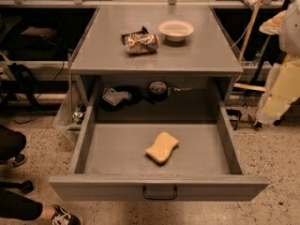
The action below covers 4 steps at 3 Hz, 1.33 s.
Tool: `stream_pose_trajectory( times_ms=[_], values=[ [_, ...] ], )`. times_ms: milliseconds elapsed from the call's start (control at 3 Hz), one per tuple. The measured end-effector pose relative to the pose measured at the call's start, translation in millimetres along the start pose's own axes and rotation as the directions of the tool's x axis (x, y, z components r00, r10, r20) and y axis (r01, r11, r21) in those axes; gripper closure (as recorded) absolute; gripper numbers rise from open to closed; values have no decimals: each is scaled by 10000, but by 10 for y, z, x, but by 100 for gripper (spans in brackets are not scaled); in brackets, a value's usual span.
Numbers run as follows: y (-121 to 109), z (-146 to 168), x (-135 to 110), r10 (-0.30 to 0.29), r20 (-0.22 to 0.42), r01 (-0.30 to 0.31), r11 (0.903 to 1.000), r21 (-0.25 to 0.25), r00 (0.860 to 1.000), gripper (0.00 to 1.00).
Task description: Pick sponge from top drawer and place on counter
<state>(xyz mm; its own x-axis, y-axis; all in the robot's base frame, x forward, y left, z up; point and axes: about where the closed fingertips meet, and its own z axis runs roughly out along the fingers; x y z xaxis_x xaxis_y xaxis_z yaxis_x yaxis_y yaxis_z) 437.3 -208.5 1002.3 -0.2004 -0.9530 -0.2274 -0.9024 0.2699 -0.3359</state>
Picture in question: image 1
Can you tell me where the black sneaker far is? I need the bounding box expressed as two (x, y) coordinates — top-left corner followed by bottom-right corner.
(0, 154), (27, 168)

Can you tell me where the black sneaker near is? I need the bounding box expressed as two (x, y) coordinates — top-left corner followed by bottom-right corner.
(51, 205), (83, 225)

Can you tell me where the black sneaker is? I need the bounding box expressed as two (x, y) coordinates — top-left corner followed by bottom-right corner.
(51, 205), (83, 225)
(0, 154), (27, 168)

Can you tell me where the green can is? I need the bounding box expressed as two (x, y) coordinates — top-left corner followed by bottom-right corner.
(72, 112), (84, 125)

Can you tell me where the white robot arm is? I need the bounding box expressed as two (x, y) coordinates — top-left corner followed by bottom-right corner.
(256, 0), (300, 124)

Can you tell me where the black tape roll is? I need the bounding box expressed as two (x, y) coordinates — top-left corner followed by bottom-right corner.
(148, 81), (168, 101)

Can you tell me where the grey cabinet counter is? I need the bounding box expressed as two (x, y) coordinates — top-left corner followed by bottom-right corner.
(70, 4), (243, 127)

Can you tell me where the grey open top drawer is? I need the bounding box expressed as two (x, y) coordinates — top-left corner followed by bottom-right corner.
(50, 108), (269, 202)

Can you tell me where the white bowl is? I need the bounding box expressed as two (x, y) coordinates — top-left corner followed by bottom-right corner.
(158, 20), (194, 42)

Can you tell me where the yellow sponge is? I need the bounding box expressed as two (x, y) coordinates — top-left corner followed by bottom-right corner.
(145, 132), (179, 164)

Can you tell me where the wooden stick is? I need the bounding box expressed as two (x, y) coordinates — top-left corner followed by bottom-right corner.
(238, 0), (262, 63)

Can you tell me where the crumpled chip bag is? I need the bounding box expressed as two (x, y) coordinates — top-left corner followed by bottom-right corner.
(126, 34), (158, 54)

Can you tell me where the black drawer handle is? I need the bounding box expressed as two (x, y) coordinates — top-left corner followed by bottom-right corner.
(142, 187), (177, 201)

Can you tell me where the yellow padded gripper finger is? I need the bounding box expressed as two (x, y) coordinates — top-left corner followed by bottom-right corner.
(256, 59), (300, 125)
(259, 10), (286, 35)

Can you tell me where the black snack wrapper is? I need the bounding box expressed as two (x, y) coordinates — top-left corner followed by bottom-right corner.
(121, 26), (148, 44)

